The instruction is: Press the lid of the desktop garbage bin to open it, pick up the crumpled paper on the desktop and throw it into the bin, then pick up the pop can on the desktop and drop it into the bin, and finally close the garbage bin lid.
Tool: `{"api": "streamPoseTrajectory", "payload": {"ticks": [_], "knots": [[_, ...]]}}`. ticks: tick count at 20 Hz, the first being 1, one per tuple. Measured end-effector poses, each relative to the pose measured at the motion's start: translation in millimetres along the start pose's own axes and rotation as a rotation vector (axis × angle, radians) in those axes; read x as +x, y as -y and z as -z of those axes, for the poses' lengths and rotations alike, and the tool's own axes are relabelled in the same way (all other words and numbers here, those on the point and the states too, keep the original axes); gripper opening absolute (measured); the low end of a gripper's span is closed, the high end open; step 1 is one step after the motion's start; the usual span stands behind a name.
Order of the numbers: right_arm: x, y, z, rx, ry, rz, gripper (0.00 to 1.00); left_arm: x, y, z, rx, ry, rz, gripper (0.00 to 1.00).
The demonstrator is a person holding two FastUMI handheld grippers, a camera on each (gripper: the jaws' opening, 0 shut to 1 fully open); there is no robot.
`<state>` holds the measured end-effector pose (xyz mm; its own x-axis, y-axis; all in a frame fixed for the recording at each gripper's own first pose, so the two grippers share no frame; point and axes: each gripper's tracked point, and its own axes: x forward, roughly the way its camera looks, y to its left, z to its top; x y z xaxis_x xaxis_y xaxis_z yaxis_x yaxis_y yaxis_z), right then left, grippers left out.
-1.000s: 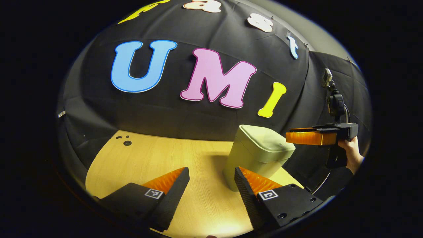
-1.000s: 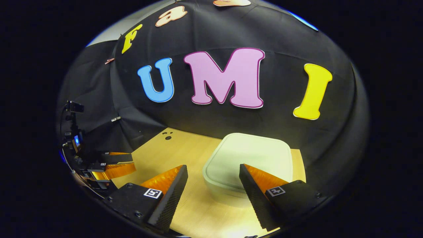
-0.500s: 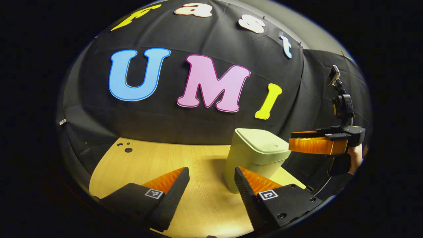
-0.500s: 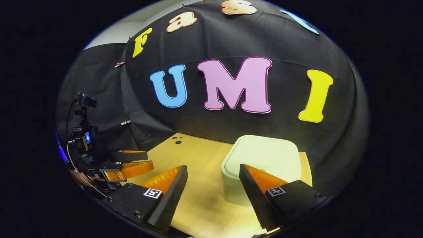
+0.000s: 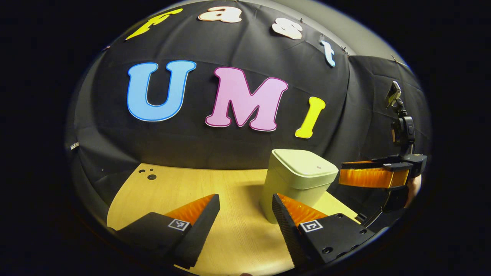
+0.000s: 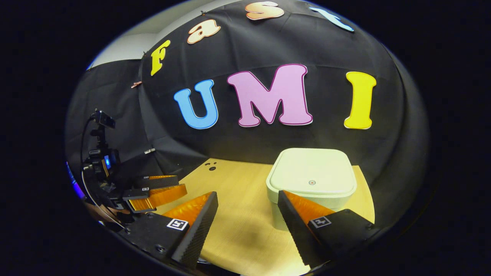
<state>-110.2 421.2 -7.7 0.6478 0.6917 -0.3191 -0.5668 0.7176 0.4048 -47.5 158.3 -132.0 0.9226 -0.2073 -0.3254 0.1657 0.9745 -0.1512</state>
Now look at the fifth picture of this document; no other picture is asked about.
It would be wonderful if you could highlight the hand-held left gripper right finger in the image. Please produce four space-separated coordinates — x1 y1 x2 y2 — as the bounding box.
272 193 376 271

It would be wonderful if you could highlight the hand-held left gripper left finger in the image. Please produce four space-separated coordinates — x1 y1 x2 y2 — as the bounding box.
107 194 221 269

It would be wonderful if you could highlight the green desktop garbage bin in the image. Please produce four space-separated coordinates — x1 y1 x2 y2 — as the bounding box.
260 149 339 225

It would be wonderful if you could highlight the wooden desktop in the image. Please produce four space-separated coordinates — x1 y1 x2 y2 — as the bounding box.
106 163 361 276

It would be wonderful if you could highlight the black backdrop cloth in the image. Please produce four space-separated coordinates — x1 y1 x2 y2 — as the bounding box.
65 0 433 227

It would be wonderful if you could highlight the thin black cable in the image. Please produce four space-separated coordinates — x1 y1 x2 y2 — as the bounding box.
356 207 386 227

